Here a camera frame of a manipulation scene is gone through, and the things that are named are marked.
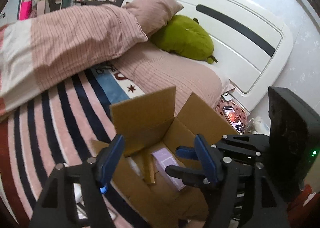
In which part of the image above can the lilac box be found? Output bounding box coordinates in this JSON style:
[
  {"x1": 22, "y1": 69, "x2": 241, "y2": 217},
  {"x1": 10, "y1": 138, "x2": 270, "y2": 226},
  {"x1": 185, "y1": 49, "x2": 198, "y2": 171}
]
[{"x1": 151, "y1": 147, "x2": 187, "y2": 192}]

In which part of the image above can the brown cardboard box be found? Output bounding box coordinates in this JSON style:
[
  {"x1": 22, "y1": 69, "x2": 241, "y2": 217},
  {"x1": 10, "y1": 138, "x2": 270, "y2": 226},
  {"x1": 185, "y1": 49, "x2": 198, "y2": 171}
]
[{"x1": 105, "y1": 87, "x2": 235, "y2": 227}]

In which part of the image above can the white tube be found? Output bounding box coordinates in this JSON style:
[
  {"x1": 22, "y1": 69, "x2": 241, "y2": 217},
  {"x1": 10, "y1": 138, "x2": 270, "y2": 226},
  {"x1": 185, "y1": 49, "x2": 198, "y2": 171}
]
[{"x1": 126, "y1": 157, "x2": 143, "y2": 178}]

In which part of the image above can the smartphone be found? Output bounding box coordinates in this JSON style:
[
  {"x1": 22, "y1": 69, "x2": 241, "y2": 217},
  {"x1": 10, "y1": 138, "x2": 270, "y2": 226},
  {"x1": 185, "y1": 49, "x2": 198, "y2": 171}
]
[{"x1": 222, "y1": 106, "x2": 245, "y2": 133}]

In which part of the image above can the green plush toy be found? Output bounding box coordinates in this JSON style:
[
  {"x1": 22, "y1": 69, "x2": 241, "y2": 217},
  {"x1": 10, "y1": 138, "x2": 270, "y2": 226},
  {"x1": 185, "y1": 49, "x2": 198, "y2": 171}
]
[{"x1": 150, "y1": 15, "x2": 217, "y2": 64}]

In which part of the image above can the white headboard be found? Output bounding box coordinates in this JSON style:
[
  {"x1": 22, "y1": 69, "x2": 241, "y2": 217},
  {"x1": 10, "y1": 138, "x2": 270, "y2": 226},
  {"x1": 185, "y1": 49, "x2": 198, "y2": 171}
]
[{"x1": 123, "y1": 0, "x2": 293, "y2": 112}]

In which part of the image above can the pink striped pillow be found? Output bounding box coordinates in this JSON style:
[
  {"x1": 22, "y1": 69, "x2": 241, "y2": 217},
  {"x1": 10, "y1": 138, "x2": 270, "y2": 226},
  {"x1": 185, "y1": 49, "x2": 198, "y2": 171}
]
[{"x1": 123, "y1": 0, "x2": 184, "y2": 37}]

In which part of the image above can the folded striped duvet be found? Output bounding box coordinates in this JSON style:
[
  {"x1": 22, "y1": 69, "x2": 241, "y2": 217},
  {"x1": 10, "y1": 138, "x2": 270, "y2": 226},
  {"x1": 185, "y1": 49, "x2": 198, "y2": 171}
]
[{"x1": 1, "y1": 4, "x2": 148, "y2": 119}]

